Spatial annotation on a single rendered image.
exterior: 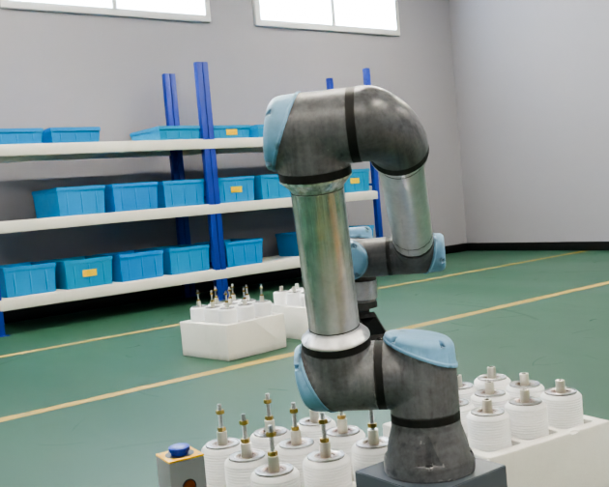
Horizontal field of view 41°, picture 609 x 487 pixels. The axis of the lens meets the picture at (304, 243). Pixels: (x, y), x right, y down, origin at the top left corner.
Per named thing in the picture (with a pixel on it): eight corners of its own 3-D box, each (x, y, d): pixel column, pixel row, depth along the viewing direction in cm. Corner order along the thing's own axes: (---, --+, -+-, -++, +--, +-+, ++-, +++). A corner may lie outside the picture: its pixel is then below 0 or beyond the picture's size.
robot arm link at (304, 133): (387, 424, 135) (351, 90, 119) (298, 427, 137) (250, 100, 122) (391, 389, 146) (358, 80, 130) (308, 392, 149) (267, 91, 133)
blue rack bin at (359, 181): (307, 196, 793) (305, 174, 792) (338, 193, 815) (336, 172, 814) (340, 193, 753) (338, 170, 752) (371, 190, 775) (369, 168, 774)
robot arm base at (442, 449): (494, 465, 137) (489, 406, 136) (430, 491, 128) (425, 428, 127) (428, 447, 149) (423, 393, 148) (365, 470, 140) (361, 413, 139)
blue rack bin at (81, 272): (41, 288, 634) (39, 261, 633) (88, 281, 658) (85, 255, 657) (67, 290, 595) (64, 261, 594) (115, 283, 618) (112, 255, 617)
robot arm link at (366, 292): (382, 279, 168) (344, 284, 165) (383, 301, 168) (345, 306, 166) (368, 277, 175) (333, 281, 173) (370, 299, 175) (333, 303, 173)
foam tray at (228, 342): (286, 347, 433) (283, 312, 432) (229, 361, 406) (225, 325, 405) (239, 341, 461) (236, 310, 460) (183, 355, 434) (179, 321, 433)
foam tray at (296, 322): (362, 329, 469) (359, 298, 468) (310, 341, 444) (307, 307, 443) (317, 325, 499) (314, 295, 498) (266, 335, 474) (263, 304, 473)
